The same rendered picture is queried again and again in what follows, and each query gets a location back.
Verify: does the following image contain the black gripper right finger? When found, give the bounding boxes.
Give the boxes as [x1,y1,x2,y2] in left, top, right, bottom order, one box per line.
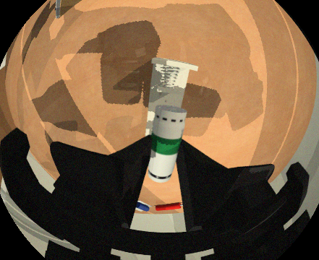
[176,139,275,232]

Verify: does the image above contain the white and grey battery with green band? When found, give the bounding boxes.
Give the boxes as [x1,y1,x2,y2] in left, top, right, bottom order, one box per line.
[148,105,187,182]

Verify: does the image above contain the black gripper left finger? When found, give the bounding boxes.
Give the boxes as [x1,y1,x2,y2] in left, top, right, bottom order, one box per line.
[49,135,153,229]

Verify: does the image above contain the red-handled screwdriver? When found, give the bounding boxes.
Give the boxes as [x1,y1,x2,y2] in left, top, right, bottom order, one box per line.
[156,203,183,211]

